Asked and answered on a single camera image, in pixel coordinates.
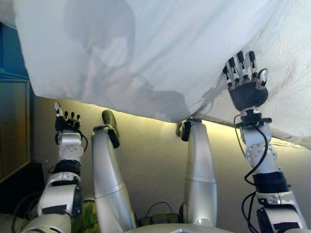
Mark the green leafy plant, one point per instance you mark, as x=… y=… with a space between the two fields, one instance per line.
x=88 y=213

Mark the black floor box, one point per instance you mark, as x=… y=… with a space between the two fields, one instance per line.
x=22 y=187

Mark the LED light strip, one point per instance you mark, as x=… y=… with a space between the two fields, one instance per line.
x=145 y=119

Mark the silver left robot leg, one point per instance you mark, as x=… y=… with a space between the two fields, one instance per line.
x=107 y=170

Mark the white duvet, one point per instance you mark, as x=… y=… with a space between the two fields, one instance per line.
x=121 y=48

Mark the silver right robot leg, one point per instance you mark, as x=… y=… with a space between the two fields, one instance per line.
x=200 y=174

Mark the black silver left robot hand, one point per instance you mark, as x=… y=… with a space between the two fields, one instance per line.
x=65 y=123

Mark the wooden nightstand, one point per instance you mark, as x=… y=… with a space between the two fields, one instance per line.
x=13 y=131

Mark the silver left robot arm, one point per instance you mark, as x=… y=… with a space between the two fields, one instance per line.
x=63 y=189

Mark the silver robot leg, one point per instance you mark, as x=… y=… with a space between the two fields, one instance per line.
x=200 y=174
x=107 y=170

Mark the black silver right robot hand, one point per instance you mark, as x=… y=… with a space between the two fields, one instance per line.
x=247 y=94

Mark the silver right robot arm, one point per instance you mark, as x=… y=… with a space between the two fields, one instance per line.
x=262 y=155

